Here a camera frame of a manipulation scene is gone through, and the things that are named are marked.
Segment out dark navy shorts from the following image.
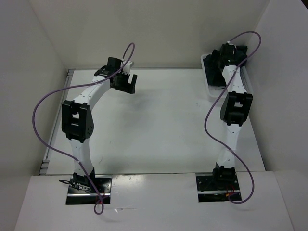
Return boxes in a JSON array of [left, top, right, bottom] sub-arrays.
[[203, 43, 248, 88]]

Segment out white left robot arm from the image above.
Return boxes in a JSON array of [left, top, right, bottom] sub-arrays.
[[61, 57, 137, 193]]

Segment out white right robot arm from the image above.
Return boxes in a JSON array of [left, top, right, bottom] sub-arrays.
[[211, 43, 253, 190]]

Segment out white plastic perforated basket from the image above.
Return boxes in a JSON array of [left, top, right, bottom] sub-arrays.
[[200, 53, 255, 99]]

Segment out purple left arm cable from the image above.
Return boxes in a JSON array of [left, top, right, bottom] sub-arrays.
[[32, 42, 136, 215]]

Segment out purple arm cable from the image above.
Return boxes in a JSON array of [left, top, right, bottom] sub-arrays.
[[204, 30, 262, 205], [32, 42, 136, 215]]

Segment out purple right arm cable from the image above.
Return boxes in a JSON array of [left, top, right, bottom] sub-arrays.
[[204, 30, 262, 205]]

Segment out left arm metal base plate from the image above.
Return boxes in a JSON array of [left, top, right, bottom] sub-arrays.
[[60, 175, 112, 205]]

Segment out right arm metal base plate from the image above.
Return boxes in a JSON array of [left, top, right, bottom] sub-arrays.
[[195, 173, 242, 203]]

